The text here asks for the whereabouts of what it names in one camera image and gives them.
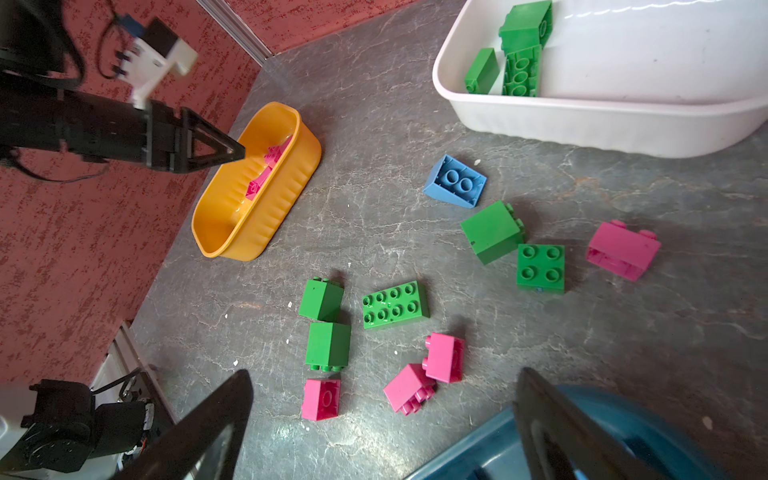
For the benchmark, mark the light blue square brick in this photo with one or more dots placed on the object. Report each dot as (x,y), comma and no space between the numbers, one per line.
(453,182)

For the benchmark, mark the pink brick bottom centre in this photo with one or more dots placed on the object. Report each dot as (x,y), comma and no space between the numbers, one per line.
(321,399)

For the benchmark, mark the pink brick right lower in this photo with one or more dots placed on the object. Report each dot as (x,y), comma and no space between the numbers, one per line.
(409,389)

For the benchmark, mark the pink brick far right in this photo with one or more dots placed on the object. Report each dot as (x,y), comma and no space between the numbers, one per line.
(621,251)

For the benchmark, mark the green long brick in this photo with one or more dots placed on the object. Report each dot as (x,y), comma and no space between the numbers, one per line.
(397,305)
(522,72)

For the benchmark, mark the green flat square brick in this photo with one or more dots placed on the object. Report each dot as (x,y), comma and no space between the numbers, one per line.
(541,268)

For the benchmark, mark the pink brick right upper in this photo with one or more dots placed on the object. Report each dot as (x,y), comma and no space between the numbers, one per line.
(444,362)

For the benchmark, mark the white plastic bin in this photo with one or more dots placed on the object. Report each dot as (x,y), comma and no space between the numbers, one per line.
(671,79)

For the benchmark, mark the pink studded brick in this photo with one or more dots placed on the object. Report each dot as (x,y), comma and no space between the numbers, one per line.
(256,184)

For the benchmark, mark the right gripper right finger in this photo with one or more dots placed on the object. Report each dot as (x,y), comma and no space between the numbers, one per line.
(558,438)

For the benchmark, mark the left corner aluminium post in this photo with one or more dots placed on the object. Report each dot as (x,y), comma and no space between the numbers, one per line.
(225,16)

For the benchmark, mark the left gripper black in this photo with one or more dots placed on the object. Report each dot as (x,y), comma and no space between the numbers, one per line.
(98,129)

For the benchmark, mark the yellow plastic bin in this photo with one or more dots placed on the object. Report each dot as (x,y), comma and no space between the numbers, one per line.
(246,201)

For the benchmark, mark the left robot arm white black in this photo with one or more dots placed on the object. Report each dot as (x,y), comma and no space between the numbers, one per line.
(40,58)

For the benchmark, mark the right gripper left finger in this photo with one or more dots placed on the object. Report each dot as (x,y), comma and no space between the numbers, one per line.
(206,442)

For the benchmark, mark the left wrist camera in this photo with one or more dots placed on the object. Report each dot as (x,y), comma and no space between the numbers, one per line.
(155,52)

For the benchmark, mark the teal plastic bin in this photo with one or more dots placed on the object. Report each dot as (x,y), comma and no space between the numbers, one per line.
(494,450)

